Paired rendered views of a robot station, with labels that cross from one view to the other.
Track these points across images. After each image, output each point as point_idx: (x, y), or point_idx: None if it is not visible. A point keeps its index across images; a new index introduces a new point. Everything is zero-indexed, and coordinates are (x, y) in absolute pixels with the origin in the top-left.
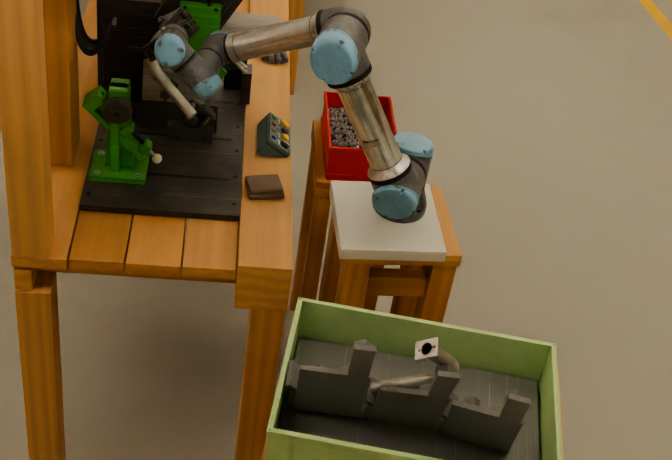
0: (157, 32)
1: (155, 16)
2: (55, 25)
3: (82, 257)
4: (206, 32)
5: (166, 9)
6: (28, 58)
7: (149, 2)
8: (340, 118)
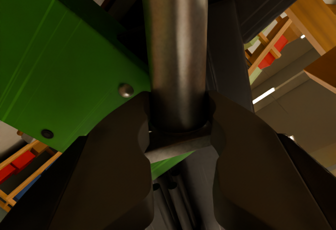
0: (207, 0)
1: (234, 7)
2: None
3: None
4: (85, 133)
5: (225, 63)
6: None
7: (274, 16)
8: None
